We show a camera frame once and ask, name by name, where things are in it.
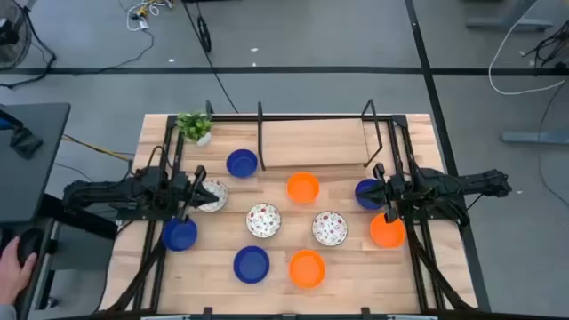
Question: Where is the long black floor cable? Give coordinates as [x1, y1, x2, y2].
[180, 0, 241, 115]

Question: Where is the yellow floor cable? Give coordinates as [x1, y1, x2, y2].
[60, 133, 133, 163]

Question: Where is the floral green mini bowl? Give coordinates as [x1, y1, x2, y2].
[195, 179, 229, 213]
[311, 210, 349, 247]
[245, 202, 283, 239]

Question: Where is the black computer mouse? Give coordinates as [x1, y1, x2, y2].
[16, 228, 44, 268]

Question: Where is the person's hand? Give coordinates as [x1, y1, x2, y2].
[0, 235, 39, 308]

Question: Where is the white yellow cable bundle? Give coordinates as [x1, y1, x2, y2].
[125, 0, 175, 33]

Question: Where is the black and blue tool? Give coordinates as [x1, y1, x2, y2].
[0, 108, 44, 160]

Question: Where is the dark grey desk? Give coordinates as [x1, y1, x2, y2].
[0, 102, 72, 224]

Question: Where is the green plant white pot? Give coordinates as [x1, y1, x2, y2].
[175, 110, 214, 148]

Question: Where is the blue plastic mini bowl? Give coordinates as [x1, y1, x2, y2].
[225, 148, 260, 180]
[354, 178, 386, 212]
[233, 245, 271, 285]
[161, 217, 199, 252]

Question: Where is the black wire dish rack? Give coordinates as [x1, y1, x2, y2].
[255, 98, 386, 172]

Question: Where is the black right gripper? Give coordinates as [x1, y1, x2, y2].
[355, 163, 408, 223]

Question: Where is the black cable bundle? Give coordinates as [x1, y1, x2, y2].
[520, 20, 569, 70]

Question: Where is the black floor fan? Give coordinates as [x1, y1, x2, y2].
[0, 0, 34, 72]

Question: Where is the orange plastic mini bowl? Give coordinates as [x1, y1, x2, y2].
[288, 249, 327, 289]
[285, 171, 321, 205]
[369, 212, 407, 249]

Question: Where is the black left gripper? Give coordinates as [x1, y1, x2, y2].
[171, 164, 220, 222]

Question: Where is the white floor cable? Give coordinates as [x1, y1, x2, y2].
[487, 0, 569, 97]

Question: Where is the black metal rig frame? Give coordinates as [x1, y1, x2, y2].
[100, 100, 493, 320]

